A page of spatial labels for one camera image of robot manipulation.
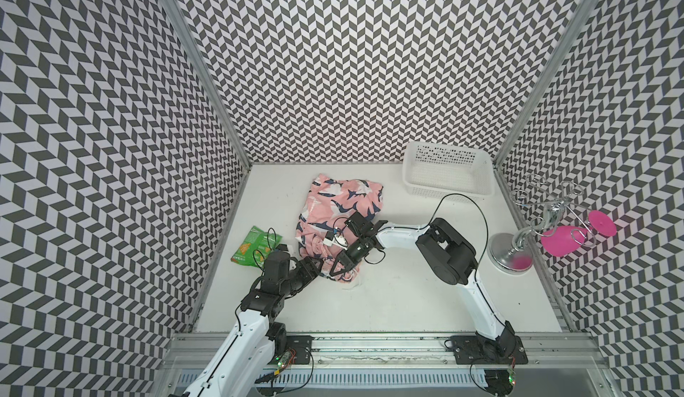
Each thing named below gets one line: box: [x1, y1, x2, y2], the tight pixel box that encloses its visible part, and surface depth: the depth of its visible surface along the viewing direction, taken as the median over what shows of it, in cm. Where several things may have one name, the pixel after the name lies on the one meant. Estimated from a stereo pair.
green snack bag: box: [230, 225, 283, 269], surface depth 93 cm
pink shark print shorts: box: [295, 174, 384, 283], surface depth 101 cm
